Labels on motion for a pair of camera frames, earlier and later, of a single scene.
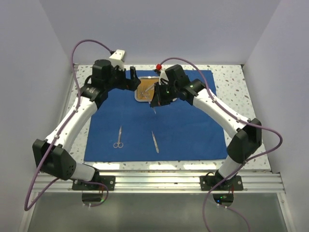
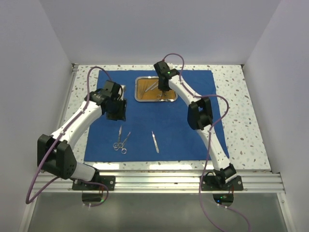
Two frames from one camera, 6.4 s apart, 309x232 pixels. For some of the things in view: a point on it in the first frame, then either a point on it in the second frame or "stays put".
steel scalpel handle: [155, 142] stays put
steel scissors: [120, 145] stays put
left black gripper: [130, 84] to [120, 115]
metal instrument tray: [145, 93] stays put
